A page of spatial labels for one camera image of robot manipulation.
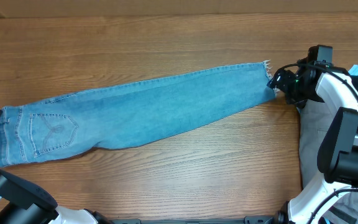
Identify light blue denim jeans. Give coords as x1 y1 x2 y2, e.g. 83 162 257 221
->
0 62 275 167

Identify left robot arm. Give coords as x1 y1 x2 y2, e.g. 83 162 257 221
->
0 106 110 223

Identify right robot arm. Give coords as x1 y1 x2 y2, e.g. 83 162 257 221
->
267 63 358 223

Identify grey folded trousers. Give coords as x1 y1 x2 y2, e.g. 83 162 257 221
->
299 100 358 224

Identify black base frame bar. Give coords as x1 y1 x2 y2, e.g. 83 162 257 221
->
110 215 275 224

